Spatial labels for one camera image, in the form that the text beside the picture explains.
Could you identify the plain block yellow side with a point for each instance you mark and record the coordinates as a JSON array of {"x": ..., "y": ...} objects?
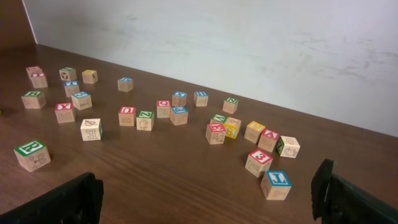
[{"x": 232, "y": 126}]

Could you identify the red I block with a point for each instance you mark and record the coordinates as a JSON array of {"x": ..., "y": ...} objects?
[{"x": 39, "y": 80}]

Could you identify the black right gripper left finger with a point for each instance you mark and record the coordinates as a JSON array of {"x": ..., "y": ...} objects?
[{"x": 76, "y": 201}]

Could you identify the yellow top block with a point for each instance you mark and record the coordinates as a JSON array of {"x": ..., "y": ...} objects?
[{"x": 90, "y": 76}]

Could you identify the green R block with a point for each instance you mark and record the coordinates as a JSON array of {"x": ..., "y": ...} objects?
[{"x": 32, "y": 155}]

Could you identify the green B block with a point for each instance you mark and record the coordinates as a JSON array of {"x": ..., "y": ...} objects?
[{"x": 33, "y": 99}]

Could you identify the red 6 block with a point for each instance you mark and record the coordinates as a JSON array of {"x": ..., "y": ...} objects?
[{"x": 33, "y": 70}]

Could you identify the green N block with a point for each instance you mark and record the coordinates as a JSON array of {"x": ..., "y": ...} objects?
[{"x": 230, "y": 105}]

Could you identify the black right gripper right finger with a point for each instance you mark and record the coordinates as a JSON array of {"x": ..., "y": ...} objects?
[{"x": 336, "y": 200}]

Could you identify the green block with picture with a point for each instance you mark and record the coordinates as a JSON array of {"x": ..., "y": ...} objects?
[{"x": 67, "y": 74}]

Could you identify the red Y block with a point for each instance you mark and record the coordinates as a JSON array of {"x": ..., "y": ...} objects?
[{"x": 64, "y": 113}]

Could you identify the plain leaf block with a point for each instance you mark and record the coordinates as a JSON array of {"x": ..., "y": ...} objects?
[{"x": 91, "y": 129}]

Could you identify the green Z block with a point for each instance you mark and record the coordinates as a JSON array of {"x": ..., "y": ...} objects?
[{"x": 145, "y": 120}]

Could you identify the blue P block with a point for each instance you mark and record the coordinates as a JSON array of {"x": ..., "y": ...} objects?
[{"x": 179, "y": 115}]

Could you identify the plain block green side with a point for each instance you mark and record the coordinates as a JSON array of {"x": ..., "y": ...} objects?
[{"x": 288, "y": 147}]

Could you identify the red 3 block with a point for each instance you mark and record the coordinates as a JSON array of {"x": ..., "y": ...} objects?
[{"x": 258, "y": 162}]

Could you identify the blue T block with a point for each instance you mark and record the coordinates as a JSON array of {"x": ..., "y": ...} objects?
[{"x": 71, "y": 87}]

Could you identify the blue J block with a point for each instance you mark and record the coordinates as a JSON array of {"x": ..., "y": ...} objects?
[{"x": 275, "y": 185}]

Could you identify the blue 5 block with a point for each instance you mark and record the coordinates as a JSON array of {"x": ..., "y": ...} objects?
[{"x": 81, "y": 100}]

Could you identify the blue D block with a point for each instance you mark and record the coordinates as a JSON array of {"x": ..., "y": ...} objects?
[{"x": 125, "y": 84}]

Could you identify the red A block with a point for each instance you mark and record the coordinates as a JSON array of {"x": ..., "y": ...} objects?
[{"x": 268, "y": 140}]

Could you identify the red Q block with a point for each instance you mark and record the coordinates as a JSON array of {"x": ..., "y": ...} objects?
[{"x": 163, "y": 108}]

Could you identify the blue X block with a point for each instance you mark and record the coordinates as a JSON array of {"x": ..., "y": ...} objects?
[{"x": 179, "y": 98}]

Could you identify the red E block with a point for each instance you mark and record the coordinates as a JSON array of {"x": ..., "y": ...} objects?
[{"x": 215, "y": 133}]

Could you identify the green V block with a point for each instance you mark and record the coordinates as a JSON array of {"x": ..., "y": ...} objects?
[{"x": 217, "y": 118}]

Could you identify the red U block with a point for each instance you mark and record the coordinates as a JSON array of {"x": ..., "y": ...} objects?
[{"x": 127, "y": 116}]

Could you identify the blue H block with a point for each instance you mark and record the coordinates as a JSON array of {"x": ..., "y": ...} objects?
[{"x": 200, "y": 98}]

